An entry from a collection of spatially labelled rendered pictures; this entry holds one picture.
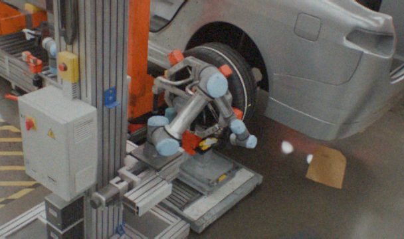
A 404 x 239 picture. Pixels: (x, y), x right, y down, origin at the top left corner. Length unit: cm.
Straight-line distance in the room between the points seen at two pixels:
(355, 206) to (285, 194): 57
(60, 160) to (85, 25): 66
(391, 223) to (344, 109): 124
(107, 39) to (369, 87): 166
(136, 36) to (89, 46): 111
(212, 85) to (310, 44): 91
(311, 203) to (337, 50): 142
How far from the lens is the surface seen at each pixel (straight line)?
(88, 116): 236
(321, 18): 305
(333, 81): 311
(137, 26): 333
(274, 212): 378
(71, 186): 251
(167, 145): 252
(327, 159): 453
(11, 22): 512
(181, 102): 319
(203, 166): 369
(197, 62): 321
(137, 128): 401
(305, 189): 410
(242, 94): 319
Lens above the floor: 244
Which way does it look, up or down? 31 degrees down
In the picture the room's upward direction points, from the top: 8 degrees clockwise
